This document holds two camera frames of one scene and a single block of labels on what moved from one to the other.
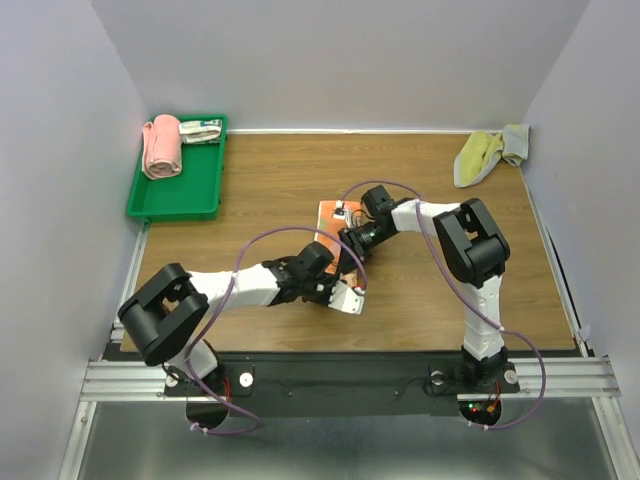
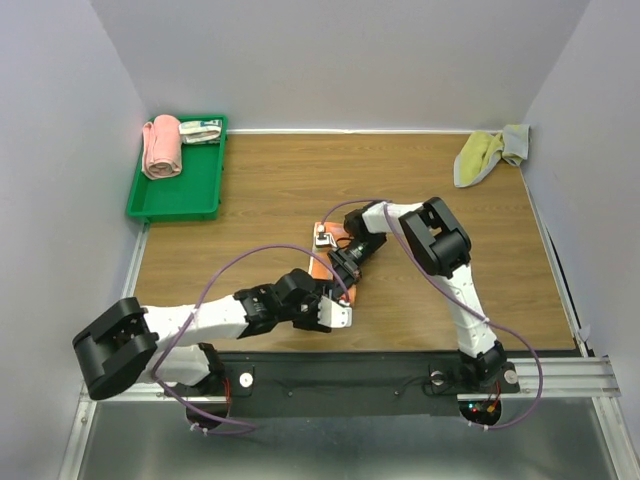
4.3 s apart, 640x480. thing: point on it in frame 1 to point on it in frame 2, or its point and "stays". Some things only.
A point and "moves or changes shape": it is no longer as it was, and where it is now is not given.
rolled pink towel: [162, 147] stays
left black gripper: [331, 279] to [310, 322]
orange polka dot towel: [325, 219] moves or changes shape
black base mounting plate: [325, 384] stays
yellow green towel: [478, 156] stays
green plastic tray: [193, 196] stays
